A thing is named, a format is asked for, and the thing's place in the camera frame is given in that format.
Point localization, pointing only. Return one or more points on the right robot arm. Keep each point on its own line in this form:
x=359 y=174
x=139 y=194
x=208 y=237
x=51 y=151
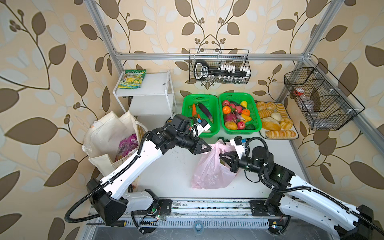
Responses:
x=292 y=196

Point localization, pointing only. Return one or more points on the tray of bread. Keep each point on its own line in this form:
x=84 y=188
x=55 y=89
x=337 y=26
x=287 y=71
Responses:
x=276 y=123

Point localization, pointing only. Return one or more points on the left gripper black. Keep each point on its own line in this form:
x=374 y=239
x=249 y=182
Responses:
x=197 y=147

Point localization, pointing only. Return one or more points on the pink plastic grocery bag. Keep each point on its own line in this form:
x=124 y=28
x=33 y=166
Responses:
x=210 y=173

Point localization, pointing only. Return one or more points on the cream canvas tote bag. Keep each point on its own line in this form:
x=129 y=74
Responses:
x=101 y=142

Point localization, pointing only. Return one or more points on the black wire basket wall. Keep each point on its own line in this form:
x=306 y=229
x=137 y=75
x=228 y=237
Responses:
x=219 y=66
x=334 y=102

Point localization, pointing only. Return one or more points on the green basket with fruit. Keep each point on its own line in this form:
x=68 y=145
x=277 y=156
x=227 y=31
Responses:
x=239 y=114

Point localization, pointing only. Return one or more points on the yellow-green snack packet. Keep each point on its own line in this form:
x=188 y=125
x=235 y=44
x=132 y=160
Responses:
x=132 y=79

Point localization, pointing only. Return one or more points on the white two-tier shelf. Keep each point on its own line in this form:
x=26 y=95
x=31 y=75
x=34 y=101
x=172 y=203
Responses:
x=155 y=97

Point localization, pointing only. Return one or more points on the purple eggplant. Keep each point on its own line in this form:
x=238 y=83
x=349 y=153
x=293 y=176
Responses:
x=205 y=110

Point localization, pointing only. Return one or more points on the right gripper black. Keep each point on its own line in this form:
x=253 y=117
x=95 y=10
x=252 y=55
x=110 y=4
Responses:
x=233 y=162

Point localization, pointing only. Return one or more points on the red-capped bottle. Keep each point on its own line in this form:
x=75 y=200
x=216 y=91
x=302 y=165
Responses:
x=304 y=102

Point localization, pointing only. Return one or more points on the magenta snack bag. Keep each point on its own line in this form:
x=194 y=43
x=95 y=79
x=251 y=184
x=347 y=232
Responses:
x=126 y=146

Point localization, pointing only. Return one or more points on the black wire basket back wall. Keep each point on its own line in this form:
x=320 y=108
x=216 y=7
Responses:
x=219 y=66

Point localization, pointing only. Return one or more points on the black wire basket right wall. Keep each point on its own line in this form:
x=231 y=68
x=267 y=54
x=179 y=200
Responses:
x=334 y=102

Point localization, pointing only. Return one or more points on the orange carrot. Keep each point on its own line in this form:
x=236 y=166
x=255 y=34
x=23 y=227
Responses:
x=195 y=115

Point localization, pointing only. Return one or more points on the green basket with vegetables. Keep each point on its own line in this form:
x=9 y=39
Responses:
x=212 y=103

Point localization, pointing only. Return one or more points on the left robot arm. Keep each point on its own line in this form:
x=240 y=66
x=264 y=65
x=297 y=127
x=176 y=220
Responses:
x=108 y=197

